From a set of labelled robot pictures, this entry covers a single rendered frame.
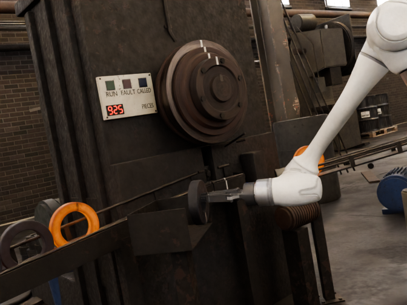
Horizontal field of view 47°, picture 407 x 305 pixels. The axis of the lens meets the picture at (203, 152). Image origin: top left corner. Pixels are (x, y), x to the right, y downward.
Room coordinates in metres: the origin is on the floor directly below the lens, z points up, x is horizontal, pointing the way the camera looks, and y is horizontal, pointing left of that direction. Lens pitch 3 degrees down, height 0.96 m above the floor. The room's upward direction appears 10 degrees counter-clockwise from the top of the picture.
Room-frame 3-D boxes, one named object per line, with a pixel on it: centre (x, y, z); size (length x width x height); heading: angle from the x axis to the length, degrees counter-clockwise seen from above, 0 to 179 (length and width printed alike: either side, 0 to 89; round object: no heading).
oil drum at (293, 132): (4.94, -1.06, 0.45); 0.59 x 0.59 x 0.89
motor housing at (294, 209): (2.26, -0.40, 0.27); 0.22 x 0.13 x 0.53; 128
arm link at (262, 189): (1.55, -0.18, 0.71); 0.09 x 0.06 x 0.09; 163
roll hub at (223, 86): (2.09, -0.12, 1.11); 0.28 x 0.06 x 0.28; 128
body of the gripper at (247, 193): (1.57, -0.11, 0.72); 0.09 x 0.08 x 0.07; 73
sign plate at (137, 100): (2.04, 0.28, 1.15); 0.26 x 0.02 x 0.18; 128
